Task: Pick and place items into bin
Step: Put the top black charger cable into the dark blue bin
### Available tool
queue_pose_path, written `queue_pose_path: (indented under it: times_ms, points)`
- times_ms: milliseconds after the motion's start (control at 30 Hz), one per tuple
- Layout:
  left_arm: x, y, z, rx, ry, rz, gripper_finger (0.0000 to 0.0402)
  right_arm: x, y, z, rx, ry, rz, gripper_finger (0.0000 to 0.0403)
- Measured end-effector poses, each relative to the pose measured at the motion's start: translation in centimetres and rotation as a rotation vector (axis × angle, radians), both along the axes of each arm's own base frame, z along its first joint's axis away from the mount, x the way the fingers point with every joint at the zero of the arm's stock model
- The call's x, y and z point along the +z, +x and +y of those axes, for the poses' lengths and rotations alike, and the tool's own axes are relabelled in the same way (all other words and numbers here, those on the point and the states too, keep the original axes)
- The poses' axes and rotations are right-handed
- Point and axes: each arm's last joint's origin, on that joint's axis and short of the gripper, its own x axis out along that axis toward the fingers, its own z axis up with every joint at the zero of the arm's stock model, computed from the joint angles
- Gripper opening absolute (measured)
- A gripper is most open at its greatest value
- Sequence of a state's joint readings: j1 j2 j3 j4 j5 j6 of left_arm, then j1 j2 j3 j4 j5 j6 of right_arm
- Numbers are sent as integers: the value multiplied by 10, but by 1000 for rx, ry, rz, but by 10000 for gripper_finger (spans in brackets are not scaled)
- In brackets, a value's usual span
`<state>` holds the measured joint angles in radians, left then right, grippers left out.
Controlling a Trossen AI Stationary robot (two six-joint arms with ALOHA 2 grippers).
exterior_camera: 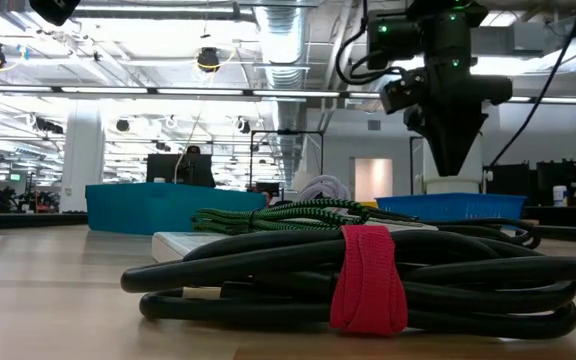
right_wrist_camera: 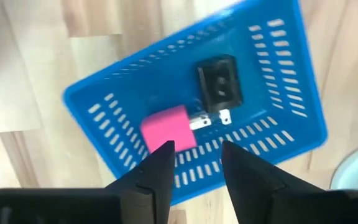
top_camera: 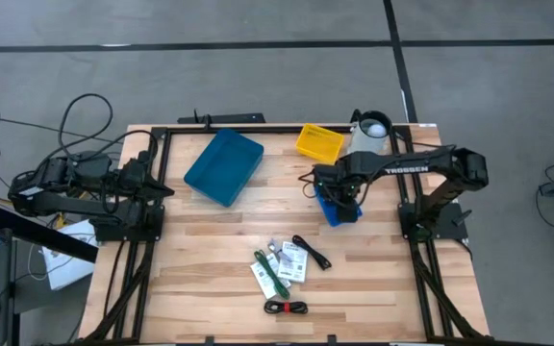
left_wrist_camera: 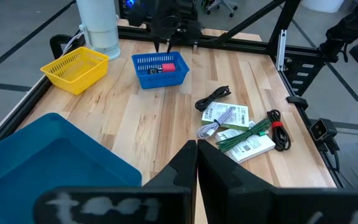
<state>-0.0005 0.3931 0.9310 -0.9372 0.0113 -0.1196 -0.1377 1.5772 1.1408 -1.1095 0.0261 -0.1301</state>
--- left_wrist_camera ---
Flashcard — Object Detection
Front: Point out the lilac braided cable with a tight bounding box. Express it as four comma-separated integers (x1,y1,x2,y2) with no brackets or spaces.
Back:
196,106,235,139

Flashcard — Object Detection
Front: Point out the person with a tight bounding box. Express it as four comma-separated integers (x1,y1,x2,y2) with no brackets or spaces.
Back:
318,0,358,191

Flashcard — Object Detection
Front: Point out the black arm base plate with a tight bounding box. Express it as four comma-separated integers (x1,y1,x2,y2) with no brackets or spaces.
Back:
282,52,326,96

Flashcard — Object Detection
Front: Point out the white printed box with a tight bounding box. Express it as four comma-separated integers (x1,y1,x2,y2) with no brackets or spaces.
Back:
214,121,277,164

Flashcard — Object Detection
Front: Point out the white round bin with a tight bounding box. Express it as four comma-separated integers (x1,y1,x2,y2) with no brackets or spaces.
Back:
301,0,345,14

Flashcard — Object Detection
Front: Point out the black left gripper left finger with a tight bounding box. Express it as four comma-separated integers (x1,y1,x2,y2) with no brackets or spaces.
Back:
34,139,198,224

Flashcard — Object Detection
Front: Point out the green braided cable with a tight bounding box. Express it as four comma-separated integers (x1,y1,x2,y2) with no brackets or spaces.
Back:
216,118,272,154

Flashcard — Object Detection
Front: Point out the blue plastic basket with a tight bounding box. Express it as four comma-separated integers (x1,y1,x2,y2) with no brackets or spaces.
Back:
131,50,190,90

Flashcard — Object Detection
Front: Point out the white box with green edge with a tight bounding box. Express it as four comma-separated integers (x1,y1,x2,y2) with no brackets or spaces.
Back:
201,101,250,131

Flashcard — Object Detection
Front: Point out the black table-level camera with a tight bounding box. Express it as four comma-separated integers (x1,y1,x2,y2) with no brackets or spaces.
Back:
309,118,339,144

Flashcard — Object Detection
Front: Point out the black cable with red strap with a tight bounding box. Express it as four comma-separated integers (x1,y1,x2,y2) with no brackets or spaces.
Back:
266,109,292,152

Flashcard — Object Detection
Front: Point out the red wall charger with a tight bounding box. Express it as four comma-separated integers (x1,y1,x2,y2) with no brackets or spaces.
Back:
161,62,177,73

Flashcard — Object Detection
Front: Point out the black curved clamp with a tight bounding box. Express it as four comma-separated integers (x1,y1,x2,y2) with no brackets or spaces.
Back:
49,34,75,60

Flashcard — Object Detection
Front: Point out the black aluminium table frame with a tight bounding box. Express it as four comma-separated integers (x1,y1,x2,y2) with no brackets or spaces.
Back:
0,0,344,189

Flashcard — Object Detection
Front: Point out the teal plastic bin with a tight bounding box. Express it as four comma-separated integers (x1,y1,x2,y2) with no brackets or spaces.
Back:
0,112,143,224

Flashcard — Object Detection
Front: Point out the white container cord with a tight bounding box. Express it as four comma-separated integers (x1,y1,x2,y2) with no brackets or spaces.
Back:
61,29,85,57

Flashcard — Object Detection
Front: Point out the white cylindrical container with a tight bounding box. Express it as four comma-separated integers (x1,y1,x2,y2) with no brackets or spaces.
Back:
75,0,122,62

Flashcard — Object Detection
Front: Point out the black camera cable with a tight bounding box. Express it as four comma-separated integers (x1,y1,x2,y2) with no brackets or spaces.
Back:
319,136,342,174

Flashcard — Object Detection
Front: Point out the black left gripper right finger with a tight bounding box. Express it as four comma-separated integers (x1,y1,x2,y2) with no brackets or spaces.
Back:
197,139,358,224

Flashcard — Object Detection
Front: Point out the black frame clamp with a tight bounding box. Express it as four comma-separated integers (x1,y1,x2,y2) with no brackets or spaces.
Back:
285,95,309,111

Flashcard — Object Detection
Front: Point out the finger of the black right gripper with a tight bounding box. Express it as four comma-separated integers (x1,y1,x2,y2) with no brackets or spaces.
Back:
152,18,162,54
165,30,180,54

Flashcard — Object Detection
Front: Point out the yellow plastic basket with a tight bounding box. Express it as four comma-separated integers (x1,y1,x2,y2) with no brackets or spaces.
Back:
39,46,110,96

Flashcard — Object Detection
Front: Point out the silver metal bracket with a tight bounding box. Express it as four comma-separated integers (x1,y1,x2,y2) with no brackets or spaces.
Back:
275,29,288,72

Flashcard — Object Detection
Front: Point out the office chair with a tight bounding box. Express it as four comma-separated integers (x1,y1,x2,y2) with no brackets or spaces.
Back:
205,0,239,19

